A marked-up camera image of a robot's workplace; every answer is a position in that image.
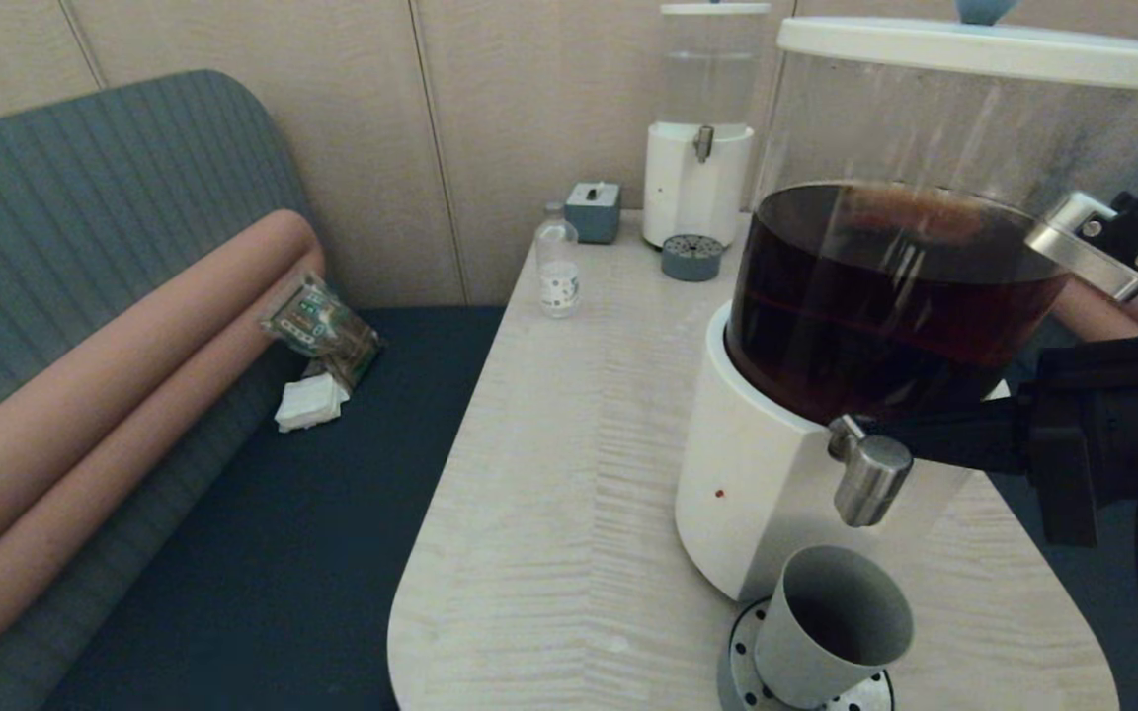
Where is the green snack packet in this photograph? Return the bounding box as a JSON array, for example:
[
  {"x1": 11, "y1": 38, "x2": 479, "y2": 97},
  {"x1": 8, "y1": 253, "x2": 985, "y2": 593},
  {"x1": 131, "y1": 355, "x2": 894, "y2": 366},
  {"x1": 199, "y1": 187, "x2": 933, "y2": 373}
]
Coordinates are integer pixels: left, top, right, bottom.
[{"x1": 261, "y1": 275, "x2": 384, "y2": 390}]

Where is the large perforated metal drip tray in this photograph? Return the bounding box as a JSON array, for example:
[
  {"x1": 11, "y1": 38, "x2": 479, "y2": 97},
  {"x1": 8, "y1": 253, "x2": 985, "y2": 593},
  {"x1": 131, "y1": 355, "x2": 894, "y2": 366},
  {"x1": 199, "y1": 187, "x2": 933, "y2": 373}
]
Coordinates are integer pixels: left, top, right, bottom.
[{"x1": 717, "y1": 597, "x2": 894, "y2": 711}]

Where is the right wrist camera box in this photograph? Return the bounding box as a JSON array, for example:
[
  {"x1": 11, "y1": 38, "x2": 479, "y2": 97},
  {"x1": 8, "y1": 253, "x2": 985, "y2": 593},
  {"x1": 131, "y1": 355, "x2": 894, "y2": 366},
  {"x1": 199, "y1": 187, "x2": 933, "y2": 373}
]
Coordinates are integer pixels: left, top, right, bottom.
[{"x1": 1023, "y1": 191, "x2": 1138, "y2": 303}]

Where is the small perforated drip tray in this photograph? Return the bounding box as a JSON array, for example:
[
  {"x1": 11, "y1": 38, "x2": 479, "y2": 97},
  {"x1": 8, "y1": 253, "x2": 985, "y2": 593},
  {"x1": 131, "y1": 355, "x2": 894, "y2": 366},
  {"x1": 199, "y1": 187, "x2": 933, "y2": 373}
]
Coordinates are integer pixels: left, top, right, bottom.
[{"x1": 661, "y1": 234, "x2": 725, "y2": 283}]

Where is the grey plastic cup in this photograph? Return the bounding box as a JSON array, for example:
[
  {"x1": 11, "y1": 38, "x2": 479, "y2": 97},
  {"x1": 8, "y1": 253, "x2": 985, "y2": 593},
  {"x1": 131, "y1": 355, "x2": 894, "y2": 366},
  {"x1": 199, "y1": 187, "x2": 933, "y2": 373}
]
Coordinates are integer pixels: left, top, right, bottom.
[{"x1": 754, "y1": 545, "x2": 915, "y2": 710}]

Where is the clear plastic bottle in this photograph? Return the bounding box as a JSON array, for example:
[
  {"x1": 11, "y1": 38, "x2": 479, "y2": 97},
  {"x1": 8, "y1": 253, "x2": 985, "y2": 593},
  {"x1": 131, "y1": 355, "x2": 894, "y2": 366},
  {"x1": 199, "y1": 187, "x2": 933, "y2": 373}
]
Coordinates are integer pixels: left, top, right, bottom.
[{"x1": 535, "y1": 202, "x2": 582, "y2": 319}]

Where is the grey-blue upholstered sofa bench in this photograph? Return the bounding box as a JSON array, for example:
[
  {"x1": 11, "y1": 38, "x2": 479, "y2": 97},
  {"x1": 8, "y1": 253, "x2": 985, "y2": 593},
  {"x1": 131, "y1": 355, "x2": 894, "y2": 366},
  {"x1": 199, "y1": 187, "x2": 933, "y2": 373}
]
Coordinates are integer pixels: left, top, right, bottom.
[
  {"x1": 984, "y1": 89, "x2": 1138, "y2": 711},
  {"x1": 0, "y1": 69, "x2": 511, "y2": 711}
]

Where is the small blue-grey box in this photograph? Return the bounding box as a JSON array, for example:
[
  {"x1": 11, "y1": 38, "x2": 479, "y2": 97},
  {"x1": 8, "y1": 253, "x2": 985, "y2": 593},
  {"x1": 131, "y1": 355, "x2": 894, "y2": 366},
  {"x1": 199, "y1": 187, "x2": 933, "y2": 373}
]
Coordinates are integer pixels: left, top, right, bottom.
[{"x1": 566, "y1": 181, "x2": 622, "y2": 245}]

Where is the large metal dispenser tap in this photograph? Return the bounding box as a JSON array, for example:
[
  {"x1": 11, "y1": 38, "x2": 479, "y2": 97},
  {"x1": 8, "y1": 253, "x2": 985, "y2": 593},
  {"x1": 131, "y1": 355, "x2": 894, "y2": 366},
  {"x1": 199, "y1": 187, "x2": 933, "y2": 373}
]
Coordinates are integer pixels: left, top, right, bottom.
[{"x1": 828, "y1": 415, "x2": 914, "y2": 527}]

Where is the white folded napkin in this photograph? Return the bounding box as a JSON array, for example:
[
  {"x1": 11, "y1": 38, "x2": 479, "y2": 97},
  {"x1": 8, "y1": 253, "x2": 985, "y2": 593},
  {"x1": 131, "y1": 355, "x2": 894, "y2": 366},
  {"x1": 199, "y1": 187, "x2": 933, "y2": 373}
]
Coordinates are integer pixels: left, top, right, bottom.
[{"x1": 275, "y1": 373, "x2": 351, "y2": 434}]

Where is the large tea dispenser white base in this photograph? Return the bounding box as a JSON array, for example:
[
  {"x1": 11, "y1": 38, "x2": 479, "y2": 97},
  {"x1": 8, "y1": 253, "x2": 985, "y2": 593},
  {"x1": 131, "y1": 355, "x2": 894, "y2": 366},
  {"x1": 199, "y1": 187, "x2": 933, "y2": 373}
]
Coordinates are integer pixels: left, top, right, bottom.
[{"x1": 675, "y1": 44, "x2": 1138, "y2": 603}]

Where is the white lid with blue knob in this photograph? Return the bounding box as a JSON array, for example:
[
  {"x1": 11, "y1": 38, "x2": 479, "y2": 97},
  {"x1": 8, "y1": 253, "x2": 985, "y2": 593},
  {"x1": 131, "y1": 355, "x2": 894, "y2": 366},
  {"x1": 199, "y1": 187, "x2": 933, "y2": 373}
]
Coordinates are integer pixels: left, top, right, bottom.
[{"x1": 776, "y1": 0, "x2": 1138, "y2": 92}]

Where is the small water dispenser white base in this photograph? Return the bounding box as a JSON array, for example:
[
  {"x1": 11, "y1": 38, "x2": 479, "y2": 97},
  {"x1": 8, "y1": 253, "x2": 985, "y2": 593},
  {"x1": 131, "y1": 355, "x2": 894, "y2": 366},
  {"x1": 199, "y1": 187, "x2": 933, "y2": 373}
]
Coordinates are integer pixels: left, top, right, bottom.
[{"x1": 643, "y1": 0, "x2": 771, "y2": 250}]

